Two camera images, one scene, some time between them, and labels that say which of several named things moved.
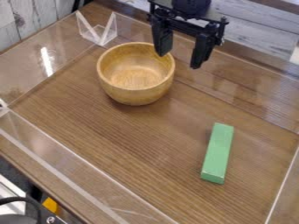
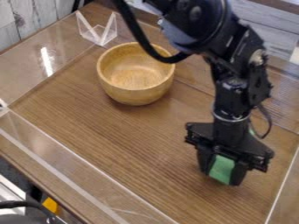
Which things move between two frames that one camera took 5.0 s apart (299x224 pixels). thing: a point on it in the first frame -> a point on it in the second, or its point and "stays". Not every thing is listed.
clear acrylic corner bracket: (97, 34) stays
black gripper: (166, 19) -> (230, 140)
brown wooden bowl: (134, 75) stays
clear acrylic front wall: (60, 171) stays
